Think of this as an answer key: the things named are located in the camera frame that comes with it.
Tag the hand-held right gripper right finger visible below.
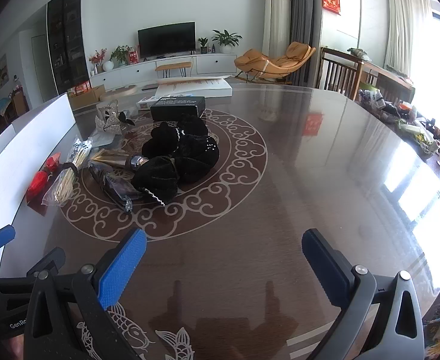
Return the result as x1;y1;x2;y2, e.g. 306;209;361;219
301;228;425;360

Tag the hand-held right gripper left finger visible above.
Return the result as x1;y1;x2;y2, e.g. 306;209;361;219
24;228;147;360

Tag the golden brown tube metal cap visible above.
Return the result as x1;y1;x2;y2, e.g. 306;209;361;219
88;149;151;169

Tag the blue white ointment box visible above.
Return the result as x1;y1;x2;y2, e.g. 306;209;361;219
137;97;168;110

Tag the red packet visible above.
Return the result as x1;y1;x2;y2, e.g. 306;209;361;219
45;152;62;171
26;170;51;199

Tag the packet of wooden sticks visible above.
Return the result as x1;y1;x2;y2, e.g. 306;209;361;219
41;163;80;208

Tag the dark wrapped packet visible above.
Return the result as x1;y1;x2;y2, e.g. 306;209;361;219
88;165;141;212

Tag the white board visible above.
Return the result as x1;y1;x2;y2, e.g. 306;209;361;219
0;93;77;282

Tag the packet of cutlery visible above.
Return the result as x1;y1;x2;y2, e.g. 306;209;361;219
68;139;95;169

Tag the black velvet bow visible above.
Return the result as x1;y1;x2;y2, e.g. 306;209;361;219
175;135;220;184

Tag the black rectangular box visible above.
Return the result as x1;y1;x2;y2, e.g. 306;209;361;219
150;96;206;121

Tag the pile of small household things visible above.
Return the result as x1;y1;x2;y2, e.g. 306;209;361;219
357;82;440;166

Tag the white flat box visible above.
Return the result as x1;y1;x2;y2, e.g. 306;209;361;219
155;76;233;100

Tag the dark wooden chair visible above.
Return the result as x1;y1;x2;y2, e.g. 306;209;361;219
319;47;365;100

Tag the wooden sideboard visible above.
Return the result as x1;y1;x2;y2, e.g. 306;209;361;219
359;60;416;106

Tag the red flower vase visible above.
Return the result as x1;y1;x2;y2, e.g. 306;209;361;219
89;49;108;75

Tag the wooden bench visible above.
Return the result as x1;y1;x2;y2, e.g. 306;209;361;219
155;61;193;79

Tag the orange rocking chair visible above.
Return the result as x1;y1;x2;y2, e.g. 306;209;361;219
234;41;317;85

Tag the bushy green potted plant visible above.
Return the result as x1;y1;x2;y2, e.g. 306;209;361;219
110;45;132;66

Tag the black display cabinet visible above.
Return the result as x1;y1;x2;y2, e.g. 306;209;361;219
47;0;89;96

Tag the white television cabinet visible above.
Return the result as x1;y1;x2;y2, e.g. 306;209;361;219
90;53;243;91

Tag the black flat television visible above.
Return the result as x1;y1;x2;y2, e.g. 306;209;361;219
138;22;196;59

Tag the grey curtain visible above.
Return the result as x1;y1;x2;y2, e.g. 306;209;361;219
282;0;323;87

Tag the large green potted plant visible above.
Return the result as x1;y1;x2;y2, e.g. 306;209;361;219
211;29;243;54

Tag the white curtain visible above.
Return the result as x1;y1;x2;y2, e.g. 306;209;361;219
385;0;432;79

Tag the covered standing air conditioner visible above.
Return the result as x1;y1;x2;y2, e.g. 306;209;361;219
262;0;292;59

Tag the framed wall picture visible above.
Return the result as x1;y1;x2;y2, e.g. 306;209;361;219
0;54;10;87

